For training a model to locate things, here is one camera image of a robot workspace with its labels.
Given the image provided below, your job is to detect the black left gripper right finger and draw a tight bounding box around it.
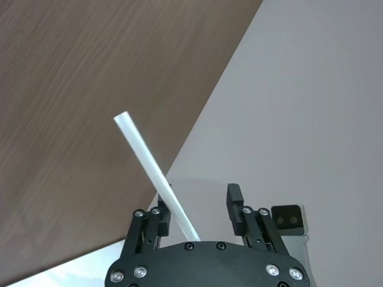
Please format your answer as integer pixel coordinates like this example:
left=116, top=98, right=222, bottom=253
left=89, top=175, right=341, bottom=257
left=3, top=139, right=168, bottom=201
left=224, top=182, right=291, bottom=257

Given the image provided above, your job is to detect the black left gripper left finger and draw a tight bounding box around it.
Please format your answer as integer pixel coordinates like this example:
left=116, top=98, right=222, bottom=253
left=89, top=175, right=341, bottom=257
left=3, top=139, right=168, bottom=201
left=120, top=183, right=174, bottom=259

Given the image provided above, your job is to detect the white plastic straw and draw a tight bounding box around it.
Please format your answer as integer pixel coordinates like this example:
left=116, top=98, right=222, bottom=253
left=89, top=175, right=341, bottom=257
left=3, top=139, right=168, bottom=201
left=113, top=111, right=201, bottom=242

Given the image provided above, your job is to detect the left arm grey camera bracket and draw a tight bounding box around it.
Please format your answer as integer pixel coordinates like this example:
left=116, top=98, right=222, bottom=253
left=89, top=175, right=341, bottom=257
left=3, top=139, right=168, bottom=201
left=270, top=204, right=318, bottom=287

